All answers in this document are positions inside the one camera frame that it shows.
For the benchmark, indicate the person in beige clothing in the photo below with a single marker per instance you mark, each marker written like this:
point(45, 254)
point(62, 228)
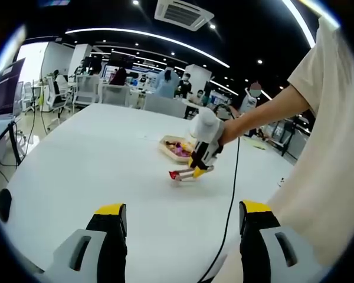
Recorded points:
point(327, 147)

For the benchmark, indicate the white office chair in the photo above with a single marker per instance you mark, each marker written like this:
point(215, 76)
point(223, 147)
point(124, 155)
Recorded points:
point(88, 88)
point(115, 94)

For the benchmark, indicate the curved ceiling light strip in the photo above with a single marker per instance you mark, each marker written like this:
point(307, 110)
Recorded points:
point(302, 23)
point(91, 29)

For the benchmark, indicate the white chair black seat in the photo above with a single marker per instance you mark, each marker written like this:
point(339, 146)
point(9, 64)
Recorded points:
point(54, 97)

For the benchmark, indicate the white small device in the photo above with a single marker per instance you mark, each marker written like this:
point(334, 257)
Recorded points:
point(281, 181)

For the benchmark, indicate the cream hexagonal container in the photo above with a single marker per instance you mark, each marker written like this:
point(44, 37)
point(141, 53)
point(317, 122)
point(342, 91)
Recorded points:
point(168, 153)

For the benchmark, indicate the ceiling air conditioner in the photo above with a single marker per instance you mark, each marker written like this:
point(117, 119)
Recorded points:
point(184, 14)

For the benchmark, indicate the black hanging monitor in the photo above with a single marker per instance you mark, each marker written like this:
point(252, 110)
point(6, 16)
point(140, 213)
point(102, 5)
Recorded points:
point(123, 60)

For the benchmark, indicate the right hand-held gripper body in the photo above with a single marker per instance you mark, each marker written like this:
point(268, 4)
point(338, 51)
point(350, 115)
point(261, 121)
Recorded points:
point(206, 126)

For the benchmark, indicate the dark red food bar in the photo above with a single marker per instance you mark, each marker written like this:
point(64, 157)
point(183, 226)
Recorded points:
point(169, 144)

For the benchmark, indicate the red candy food packet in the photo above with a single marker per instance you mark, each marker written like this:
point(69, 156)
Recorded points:
point(173, 175)

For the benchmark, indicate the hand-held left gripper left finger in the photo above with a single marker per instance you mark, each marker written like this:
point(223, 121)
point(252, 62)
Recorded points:
point(109, 253)

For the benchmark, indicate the grey office chair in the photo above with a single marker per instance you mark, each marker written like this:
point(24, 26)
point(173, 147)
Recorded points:
point(165, 104)

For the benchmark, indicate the large monitor on stand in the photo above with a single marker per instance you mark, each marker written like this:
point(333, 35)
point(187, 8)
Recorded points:
point(6, 88)

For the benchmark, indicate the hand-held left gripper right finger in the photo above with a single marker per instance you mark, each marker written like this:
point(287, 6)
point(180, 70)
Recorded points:
point(253, 253)

